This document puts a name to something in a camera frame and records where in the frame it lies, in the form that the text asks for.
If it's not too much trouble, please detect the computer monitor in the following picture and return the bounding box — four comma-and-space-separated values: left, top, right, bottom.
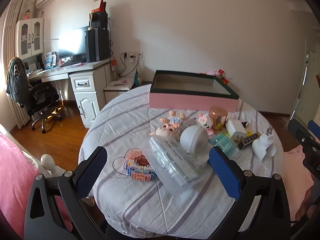
58, 26, 88, 66

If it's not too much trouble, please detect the white door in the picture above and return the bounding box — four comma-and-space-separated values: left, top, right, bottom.
290, 42, 319, 127

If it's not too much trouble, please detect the pink bed blanket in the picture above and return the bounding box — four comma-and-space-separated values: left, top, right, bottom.
0, 132, 73, 239

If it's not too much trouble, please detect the black computer tower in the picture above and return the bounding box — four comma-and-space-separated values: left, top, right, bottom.
85, 28, 110, 62

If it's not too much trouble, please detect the white desk with drawers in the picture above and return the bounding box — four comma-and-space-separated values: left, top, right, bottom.
28, 59, 112, 128

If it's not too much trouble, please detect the white glass door cabinet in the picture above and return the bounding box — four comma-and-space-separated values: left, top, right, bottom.
15, 18, 44, 60

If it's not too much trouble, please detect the pink and green storage box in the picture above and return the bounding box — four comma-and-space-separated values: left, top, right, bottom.
149, 70, 239, 113

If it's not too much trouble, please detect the person's right hand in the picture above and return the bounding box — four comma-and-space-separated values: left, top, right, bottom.
295, 186, 317, 221

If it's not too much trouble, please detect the red printed toy box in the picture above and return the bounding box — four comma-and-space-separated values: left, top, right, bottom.
207, 69, 229, 85

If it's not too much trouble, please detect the white ball toy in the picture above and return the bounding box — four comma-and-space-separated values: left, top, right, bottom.
180, 125, 209, 154

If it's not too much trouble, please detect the pink pillow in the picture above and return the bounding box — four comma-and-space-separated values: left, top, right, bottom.
284, 145, 314, 221

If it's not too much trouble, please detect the pink building block house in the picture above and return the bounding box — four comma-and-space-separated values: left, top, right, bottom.
124, 148, 157, 181

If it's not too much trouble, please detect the white cat shaped holder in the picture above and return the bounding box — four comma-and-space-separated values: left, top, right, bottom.
252, 128, 277, 161

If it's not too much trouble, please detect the black flower hair clip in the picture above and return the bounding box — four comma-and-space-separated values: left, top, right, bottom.
238, 122, 261, 150

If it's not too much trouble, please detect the white power adapter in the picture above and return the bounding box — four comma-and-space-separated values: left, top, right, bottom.
225, 119, 247, 141

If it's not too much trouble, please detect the clear plastic case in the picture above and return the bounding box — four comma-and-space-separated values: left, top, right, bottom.
145, 135, 210, 196

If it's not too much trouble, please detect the black office chair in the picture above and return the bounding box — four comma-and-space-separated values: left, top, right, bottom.
6, 57, 61, 134

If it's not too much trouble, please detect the black speaker box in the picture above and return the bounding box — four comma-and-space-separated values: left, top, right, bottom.
89, 11, 108, 29

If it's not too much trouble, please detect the pink white block figure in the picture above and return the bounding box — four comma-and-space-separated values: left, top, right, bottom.
197, 113, 214, 138

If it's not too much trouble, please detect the white striped quilt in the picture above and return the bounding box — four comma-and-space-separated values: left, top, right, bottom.
78, 84, 286, 240

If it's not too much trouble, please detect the yellow highlighter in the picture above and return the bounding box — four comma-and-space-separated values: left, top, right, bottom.
225, 131, 253, 138

